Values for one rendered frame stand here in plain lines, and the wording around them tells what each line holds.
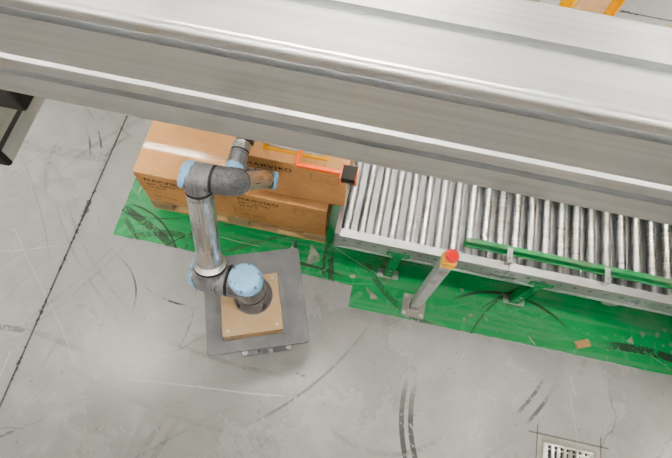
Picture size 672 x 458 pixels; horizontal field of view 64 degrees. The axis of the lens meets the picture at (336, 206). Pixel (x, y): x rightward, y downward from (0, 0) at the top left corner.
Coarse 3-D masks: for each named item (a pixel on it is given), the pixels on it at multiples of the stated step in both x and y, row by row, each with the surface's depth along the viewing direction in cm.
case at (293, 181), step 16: (256, 144) 277; (256, 160) 278; (272, 160) 274; (288, 160) 274; (304, 160) 274; (320, 160) 274; (336, 160) 274; (288, 176) 287; (304, 176) 283; (320, 176) 279; (336, 176) 276; (288, 192) 306; (304, 192) 301; (320, 192) 297; (336, 192) 293
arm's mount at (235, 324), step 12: (264, 276) 273; (276, 276) 272; (276, 288) 270; (228, 300) 267; (276, 300) 267; (228, 312) 264; (240, 312) 264; (264, 312) 264; (276, 312) 264; (228, 324) 262; (240, 324) 261; (252, 324) 261; (264, 324) 261; (276, 324) 261; (228, 336) 259; (240, 336) 263; (252, 336) 266
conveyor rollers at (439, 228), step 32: (352, 192) 324; (384, 192) 324; (416, 192) 326; (512, 224) 322; (544, 224) 322; (576, 224) 322; (608, 224) 323; (480, 256) 312; (576, 256) 314; (608, 256) 315; (640, 256) 316; (640, 288) 308
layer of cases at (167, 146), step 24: (144, 144) 330; (168, 144) 331; (192, 144) 332; (216, 144) 333; (144, 168) 324; (168, 168) 324; (168, 192) 342; (264, 192) 321; (240, 216) 354; (264, 216) 346; (288, 216) 337; (312, 216) 329
